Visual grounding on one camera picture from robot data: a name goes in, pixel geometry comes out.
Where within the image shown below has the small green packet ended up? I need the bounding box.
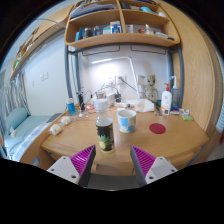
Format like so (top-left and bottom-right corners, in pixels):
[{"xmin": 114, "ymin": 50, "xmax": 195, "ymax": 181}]
[{"xmin": 181, "ymin": 114, "xmax": 195, "ymax": 122}]

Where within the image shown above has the small blue box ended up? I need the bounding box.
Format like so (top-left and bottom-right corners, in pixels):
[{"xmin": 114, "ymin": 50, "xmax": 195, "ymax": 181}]
[{"xmin": 170, "ymin": 103, "xmax": 181, "ymax": 115}]

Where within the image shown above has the white crumpled paper bag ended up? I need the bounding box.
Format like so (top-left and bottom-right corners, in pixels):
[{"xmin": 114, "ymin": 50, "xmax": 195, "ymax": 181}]
[{"xmin": 134, "ymin": 98, "xmax": 156, "ymax": 113}]

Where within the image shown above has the clear bottle with pineapple label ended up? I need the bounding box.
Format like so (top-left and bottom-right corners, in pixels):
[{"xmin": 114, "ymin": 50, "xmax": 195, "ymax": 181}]
[{"xmin": 93, "ymin": 98, "xmax": 116, "ymax": 154}]

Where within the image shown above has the grey metal desk frame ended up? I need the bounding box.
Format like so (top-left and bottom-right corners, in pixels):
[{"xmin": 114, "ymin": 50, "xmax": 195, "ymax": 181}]
[{"xmin": 64, "ymin": 43, "xmax": 184, "ymax": 108}]

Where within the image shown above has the white pump bottle red top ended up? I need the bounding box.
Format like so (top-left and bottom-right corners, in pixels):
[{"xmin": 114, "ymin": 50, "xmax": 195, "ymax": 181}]
[{"xmin": 160, "ymin": 82, "xmax": 173, "ymax": 116}]

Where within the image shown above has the black upright bottle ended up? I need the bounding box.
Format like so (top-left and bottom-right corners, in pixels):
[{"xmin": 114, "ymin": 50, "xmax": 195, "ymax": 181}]
[{"xmin": 77, "ymin": 91, "xmax": 86, "ymax": 113}]

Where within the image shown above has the bed with light sheet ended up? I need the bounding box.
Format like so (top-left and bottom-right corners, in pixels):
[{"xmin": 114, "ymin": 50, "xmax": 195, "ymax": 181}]
[{"xmin": 3, "ymin": 113, "xmax": 64, "ymax": 162}]

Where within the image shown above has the light blue pillow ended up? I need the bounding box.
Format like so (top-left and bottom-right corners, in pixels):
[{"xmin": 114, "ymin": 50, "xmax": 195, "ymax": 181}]
[{"xmin": 4, "ymin": 107, "xmax": 29, "ymax": 136}]

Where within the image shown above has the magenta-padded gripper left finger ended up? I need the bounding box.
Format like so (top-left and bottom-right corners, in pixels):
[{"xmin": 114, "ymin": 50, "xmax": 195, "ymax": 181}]
[{"xmin": 46, "ymin": 144, "xmax": 97, "ymax": 188}]

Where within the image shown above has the flat round red coaster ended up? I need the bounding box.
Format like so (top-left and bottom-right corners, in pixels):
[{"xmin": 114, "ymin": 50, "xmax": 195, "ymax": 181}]
[{"xmin": 148, "ymin": 122, "xmax": 167, "ymax": 135}]

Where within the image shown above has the wooden shelf unit with items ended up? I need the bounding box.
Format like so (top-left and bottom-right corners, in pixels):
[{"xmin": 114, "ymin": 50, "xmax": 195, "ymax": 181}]
[{"xmin": 64, "ymin": 0, "xmax": 181, "ymax": 51}]

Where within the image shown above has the wooden wall shelf with items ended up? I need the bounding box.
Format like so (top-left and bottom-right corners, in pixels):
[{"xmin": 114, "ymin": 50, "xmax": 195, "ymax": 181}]
[{"xmin": 9, "ymin": 16, "xmax": 68, "ymax": 81}]

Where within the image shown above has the dark flat tablet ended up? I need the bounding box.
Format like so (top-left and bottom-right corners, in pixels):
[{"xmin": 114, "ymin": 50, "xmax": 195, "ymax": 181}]
[{"xmin": 46, "ymin": 112, "xmax": 63, "ymax": 124}]

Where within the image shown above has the white mug with blue print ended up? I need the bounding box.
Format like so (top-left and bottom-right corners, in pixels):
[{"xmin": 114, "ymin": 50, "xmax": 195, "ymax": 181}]
[{"xmin": 115, "ymin": 108, "xmax": 137, "ymax": 134}]

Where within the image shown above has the wrapped round bun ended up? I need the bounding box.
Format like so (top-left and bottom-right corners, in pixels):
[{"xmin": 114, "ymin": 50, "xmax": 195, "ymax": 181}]
[
  {"xmin": 60, "ymin": 115, "xmax": 72, "ymax": 126},
  {"xmin": 49, "ymin": 123, "xmax": 63, "ymax": 136}
]

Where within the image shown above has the white desk lamp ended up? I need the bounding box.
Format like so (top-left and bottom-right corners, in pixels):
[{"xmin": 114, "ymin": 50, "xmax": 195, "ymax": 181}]
[{"xmin": 90, "ymin": 55, "xmax": 143, "ymax": 108}]

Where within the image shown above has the blue tube with white cap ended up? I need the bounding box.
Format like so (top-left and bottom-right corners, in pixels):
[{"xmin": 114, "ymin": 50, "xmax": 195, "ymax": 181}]
[{"xmin": 66, "ymin": 97, "xmax": 77, "ymax": 116}]

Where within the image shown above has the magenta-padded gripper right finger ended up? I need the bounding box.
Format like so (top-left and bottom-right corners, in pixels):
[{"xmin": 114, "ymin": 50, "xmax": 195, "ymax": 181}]
[{"xmin": 129, "ymin": 144, "xmax": 179, "ymax": 188}]

